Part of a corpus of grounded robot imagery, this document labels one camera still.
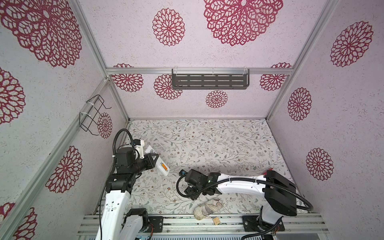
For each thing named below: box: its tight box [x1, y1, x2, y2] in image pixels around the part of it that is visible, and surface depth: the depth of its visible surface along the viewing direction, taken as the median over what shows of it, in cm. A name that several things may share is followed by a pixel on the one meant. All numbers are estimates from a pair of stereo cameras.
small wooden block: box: [213, 217, 221, 226], surface depth 76 cm
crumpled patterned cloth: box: [193, 197, 223, 221], surface depth 78 cm
